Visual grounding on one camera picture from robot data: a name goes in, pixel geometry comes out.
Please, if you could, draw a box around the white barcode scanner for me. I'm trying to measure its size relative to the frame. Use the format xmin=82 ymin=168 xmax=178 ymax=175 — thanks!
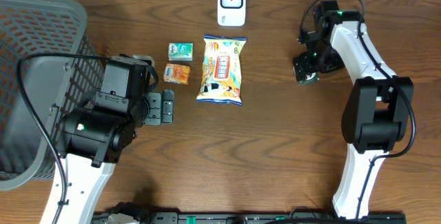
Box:
xmin=217 ymin=0 xmax=246 ymax=27

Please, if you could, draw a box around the teal silver small box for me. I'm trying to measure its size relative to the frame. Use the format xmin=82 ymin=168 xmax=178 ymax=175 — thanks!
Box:
xmin=168 ymin=43 xmax=194 ymax=61

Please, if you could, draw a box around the green Zam-Buk tin box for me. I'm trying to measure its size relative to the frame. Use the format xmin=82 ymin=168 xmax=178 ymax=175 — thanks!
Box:
xmin=296 ymin=72 xmax=320 ymax=85

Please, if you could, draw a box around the orange small box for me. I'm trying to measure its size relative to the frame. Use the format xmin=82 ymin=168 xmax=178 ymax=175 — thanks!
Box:
xmin=163 ymin=63 xmax=190 ymax=85

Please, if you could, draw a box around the grey plastic mesh basket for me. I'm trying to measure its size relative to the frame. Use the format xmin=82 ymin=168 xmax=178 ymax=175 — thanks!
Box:
xmin=1 ymin=0 xmax=104 ymax=191

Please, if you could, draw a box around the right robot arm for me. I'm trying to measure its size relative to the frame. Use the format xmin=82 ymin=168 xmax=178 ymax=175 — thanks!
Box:
xmin=293 ymin=0 xmax=416 ymax=221

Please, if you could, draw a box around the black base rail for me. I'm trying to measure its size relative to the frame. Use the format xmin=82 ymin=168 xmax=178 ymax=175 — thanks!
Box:
xmin=92 ymin=201 xmax=408 ymax=224

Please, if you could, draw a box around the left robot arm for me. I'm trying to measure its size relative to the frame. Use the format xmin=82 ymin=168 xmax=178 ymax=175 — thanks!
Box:
xmin=41 ymin=55 xmax=174 ymax=223

